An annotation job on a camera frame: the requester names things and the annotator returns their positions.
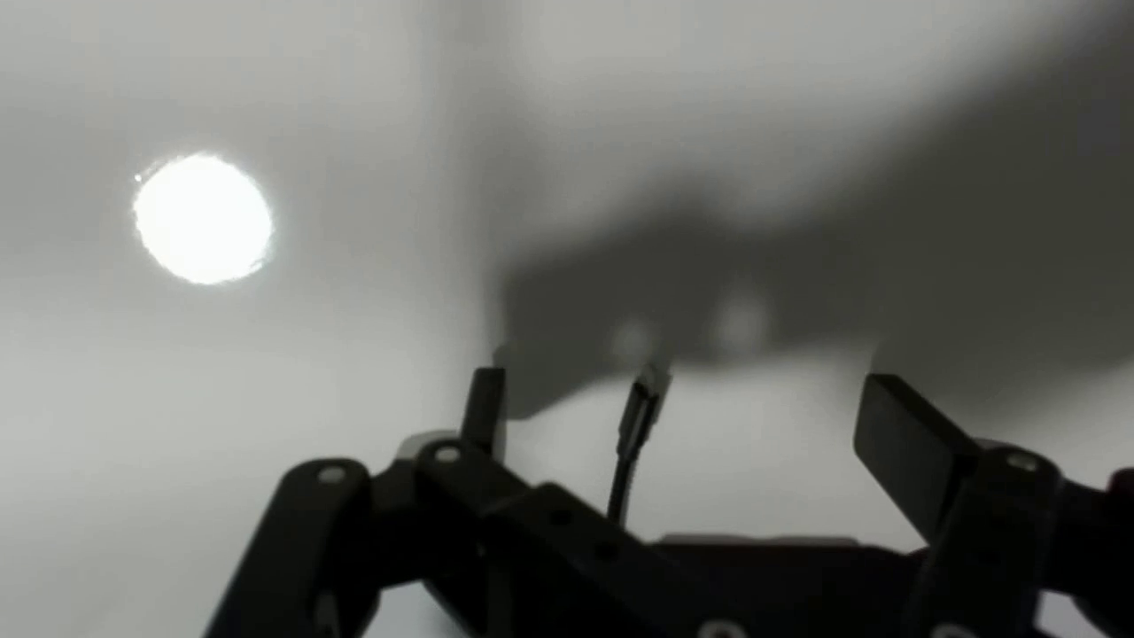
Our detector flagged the white whiteboard on table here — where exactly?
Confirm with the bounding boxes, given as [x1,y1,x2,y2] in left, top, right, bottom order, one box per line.
[0,0,1134,638]

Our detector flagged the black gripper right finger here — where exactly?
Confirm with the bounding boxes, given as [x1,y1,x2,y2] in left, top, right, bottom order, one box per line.
[855,373,1134,638]

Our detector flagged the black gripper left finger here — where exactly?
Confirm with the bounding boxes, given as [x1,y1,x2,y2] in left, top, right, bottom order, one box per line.
[204,365,665,638]

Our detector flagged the black usb cable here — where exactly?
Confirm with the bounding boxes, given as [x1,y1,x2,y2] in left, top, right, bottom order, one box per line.
[607,357,676,527]

